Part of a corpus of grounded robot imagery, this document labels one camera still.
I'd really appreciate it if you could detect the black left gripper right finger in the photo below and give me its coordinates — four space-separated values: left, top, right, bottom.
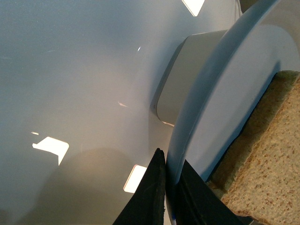
175 161 242 225

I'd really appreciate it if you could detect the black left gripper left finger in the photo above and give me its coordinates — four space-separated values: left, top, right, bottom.
113 148 166 225

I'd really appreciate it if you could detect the slice of brown bread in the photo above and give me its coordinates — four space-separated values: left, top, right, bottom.
208 71 300 225

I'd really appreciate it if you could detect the grey-blue ceramic plate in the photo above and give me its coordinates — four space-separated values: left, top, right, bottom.
166 0 300 225

